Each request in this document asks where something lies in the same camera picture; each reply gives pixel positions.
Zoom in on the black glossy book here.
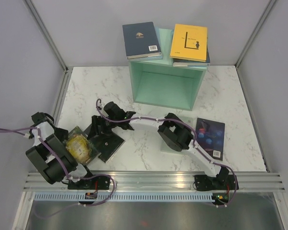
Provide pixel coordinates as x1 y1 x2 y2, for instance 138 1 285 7
84 125 125 163

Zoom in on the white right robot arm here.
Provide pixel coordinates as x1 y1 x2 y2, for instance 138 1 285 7
88 98 238 189

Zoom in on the yellow hardcover book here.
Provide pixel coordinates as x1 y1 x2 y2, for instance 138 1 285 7
170 24 208 62

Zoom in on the pale green grey book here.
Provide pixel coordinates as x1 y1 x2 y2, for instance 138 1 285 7
160 116 194 155

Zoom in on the light blue cable duct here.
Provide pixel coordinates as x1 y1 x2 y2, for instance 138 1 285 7
34 192 228 202

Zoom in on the mint green open cabinet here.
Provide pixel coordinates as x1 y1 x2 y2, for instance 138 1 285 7
129 27 207 111

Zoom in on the green Alice Wonderland book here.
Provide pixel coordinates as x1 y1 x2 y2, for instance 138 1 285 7
65 126 101 166

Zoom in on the aluminium rail base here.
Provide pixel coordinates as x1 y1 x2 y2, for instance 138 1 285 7
24 171 285 193

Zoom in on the purple night sky book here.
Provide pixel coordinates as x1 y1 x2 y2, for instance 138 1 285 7
195 118 225 161

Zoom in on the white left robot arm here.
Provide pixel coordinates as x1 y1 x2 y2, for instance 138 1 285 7
25 112 96 189

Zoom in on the teal ocean cover book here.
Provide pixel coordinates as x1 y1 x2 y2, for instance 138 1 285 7
173 47 210 67

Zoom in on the dark blue hardcover book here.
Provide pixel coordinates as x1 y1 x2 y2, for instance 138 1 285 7
122 22 162 60

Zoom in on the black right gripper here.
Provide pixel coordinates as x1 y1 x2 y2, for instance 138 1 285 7
87 116 118 141

